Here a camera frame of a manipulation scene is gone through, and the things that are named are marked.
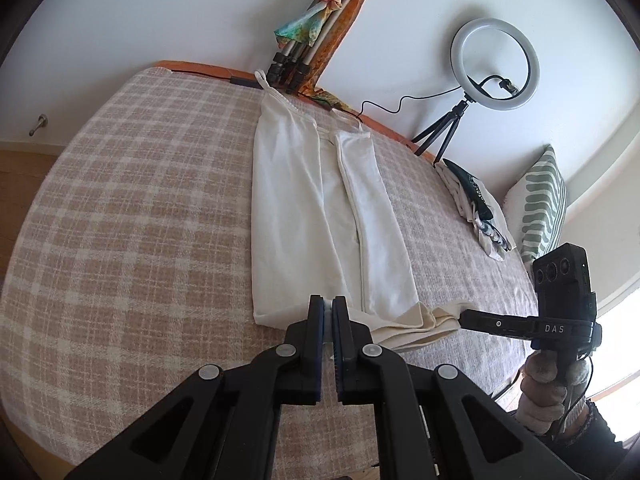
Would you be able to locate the beige plaid blanket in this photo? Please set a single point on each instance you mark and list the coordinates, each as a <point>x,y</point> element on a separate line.
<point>125,235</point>

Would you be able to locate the orange patterned cloth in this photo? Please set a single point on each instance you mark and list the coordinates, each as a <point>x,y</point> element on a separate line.
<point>345,25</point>

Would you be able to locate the person's right forearm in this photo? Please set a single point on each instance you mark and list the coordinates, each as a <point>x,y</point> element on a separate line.
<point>597,430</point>

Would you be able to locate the orange bed frame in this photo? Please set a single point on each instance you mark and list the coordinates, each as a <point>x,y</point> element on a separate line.
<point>200,67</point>

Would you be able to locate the silver folded tripod stand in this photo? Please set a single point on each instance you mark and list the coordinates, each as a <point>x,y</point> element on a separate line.
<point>310,47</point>

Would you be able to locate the metal door stopper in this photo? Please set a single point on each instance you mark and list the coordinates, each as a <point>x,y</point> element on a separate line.
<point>40,122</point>

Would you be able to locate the colourful knotted scarf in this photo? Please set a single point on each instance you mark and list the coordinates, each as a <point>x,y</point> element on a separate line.
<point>305,25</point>

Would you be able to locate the green striped pillow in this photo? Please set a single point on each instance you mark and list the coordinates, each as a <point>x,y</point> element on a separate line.
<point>542,200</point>

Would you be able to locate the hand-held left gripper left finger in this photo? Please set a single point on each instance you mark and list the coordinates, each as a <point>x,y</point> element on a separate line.
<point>320,332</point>

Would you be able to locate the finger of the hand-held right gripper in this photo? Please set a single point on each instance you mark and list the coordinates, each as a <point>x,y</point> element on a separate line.
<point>495,324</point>

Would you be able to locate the dark green printed cloth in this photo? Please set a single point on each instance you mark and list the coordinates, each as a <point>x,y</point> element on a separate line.
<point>472,185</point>

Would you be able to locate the white camisole top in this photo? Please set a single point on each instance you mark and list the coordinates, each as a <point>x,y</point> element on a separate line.
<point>300,210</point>

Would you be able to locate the small black tripod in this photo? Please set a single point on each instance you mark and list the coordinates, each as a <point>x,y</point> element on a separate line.
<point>447,132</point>

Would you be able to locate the person's right hand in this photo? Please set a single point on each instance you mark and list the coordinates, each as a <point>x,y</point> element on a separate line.
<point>537,400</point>

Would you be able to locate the small black box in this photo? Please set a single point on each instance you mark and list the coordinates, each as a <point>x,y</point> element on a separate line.
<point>245,82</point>

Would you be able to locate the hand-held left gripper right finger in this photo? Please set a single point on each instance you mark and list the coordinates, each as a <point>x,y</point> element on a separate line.
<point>337,345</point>

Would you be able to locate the pile of folded clothes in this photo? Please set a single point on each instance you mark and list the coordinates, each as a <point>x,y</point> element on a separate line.
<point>492,240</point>

